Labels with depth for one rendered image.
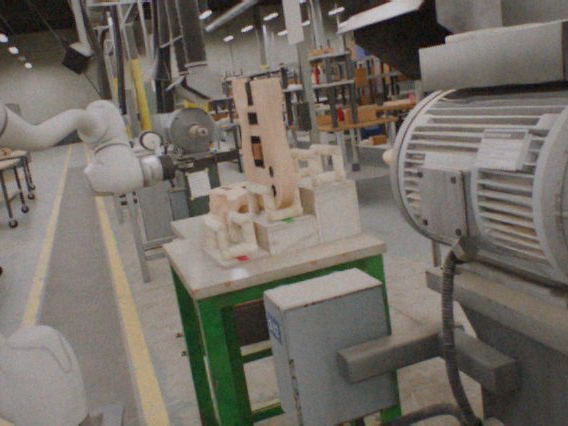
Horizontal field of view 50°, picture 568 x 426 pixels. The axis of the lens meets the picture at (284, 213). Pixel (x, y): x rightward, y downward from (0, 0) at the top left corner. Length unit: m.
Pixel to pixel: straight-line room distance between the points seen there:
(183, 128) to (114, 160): 1.66
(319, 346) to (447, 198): 0.28
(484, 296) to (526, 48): 0.31
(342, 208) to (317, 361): 1.03
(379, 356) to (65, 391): 0.79
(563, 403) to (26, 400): 1.06
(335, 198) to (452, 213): 1.09
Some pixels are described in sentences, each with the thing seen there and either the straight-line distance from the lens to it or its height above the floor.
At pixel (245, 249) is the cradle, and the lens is 1.81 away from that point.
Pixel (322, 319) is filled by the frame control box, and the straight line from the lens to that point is 0.88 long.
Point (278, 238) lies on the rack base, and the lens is 1.81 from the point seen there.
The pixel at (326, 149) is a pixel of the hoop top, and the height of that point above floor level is 1.20.
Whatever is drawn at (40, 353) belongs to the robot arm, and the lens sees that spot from 1.43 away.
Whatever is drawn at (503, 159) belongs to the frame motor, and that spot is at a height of 1.30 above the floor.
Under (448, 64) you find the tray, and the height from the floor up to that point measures 1.41.
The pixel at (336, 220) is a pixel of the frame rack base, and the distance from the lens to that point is 1.88.
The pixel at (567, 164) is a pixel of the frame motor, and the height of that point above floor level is 1.30.
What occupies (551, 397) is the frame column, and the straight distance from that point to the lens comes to 0.82.
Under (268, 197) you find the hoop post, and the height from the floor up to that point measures 1.10.
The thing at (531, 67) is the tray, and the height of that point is 1.40.
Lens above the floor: 1.42
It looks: 12 degrees down
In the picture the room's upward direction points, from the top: 9 degrees counter-clockwise
